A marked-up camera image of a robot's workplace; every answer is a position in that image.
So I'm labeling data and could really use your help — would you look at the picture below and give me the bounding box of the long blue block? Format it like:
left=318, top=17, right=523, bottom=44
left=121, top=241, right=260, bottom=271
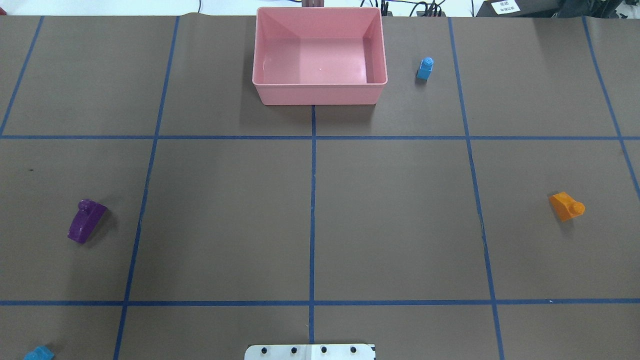
left=23, top=345, right=55, bottom=360

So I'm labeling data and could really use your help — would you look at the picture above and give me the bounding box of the pink plastic box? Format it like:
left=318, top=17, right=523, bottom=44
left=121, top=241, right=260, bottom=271
left=252, top=7, right=388, bottom=106

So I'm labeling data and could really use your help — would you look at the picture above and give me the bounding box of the small blue block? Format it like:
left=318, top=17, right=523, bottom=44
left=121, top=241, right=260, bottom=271
left=415, top=57, right=435, bottom=81

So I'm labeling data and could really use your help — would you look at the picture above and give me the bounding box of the purple block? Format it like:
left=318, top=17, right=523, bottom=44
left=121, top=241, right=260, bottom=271
left=67, top=199, right=108, bottom=244

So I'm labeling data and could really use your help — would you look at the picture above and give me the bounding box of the orange block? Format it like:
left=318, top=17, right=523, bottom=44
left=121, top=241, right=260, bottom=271
left=548, top=191, right=586, bottom=223

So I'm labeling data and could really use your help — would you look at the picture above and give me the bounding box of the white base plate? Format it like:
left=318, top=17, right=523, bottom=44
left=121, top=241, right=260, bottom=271
left=244, top=343, right=377, bottom=360

